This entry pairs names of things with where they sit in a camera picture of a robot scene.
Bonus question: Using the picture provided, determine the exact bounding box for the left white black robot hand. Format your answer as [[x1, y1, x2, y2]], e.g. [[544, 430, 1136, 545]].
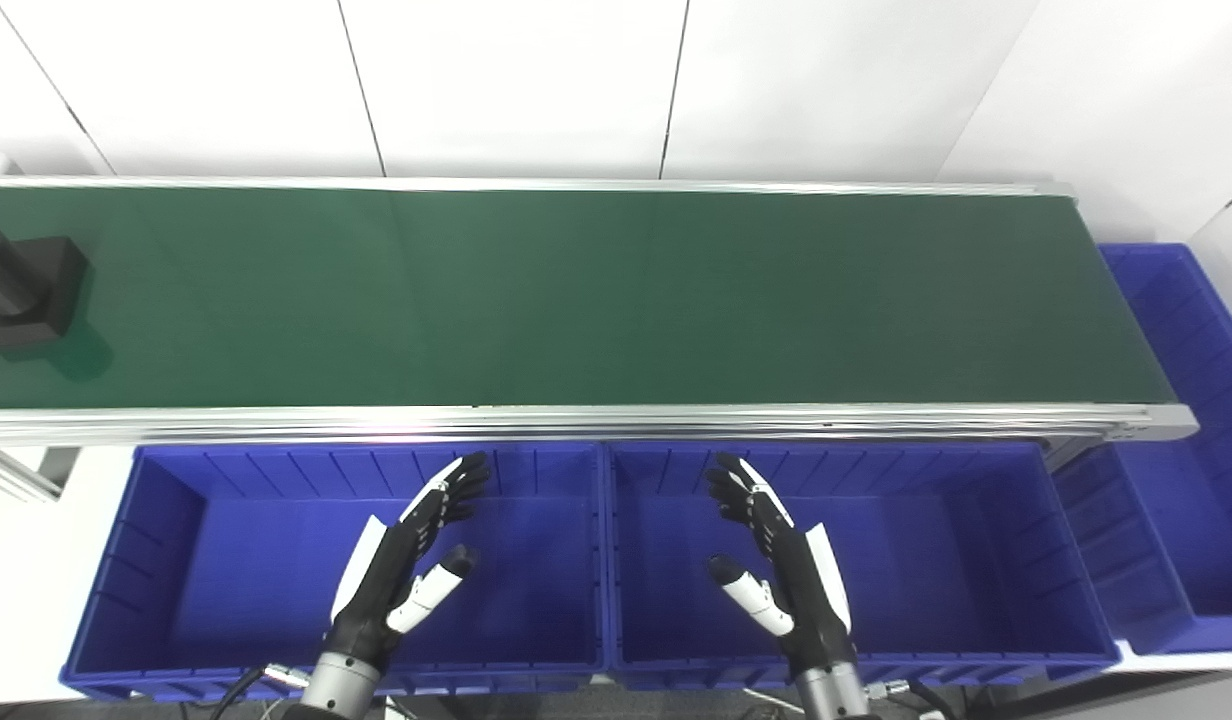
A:
[[323, 451, 493, 674]]

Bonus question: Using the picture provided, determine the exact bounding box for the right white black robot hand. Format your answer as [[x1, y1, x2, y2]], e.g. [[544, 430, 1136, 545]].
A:
[[704, 452, 859, 676]]

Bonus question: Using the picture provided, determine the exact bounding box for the black cylinder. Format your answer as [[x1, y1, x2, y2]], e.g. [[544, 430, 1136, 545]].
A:
[[0, 222, 90, 350]]

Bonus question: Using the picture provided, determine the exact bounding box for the blue plastic bin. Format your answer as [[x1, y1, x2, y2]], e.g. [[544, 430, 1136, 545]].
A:
[[60, 442, 609, 701], [604, 440, 1123, 693], [1051, 243, 1232, 656]]

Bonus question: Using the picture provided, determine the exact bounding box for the green conveyor belt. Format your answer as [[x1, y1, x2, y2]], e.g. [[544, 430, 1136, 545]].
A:
[[0, 187, 1177, 409], [0, 176, 1199, 448]]

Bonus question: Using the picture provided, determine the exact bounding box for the aluminium conveyor support leg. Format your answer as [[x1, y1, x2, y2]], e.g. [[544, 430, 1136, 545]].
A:
[[0, 447, 82, 503]]

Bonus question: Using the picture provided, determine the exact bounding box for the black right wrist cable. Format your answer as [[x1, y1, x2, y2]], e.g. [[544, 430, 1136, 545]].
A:
[[861, 679, 959, 720]]

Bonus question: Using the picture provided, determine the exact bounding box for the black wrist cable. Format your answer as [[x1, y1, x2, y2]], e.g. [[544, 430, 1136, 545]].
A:
[[861, 679, 959, 720], [211, 664, 313, 720]]

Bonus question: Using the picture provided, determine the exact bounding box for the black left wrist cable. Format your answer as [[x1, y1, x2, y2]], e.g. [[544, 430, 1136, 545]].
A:
[[211, 664, 313, 720]]

